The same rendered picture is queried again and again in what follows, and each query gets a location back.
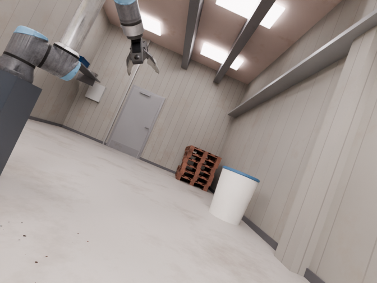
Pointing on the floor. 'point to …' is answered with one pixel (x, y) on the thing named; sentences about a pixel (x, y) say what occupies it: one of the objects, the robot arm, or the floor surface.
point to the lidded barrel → (233, 195)
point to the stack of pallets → (206, 179)
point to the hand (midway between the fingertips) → (143, 75)
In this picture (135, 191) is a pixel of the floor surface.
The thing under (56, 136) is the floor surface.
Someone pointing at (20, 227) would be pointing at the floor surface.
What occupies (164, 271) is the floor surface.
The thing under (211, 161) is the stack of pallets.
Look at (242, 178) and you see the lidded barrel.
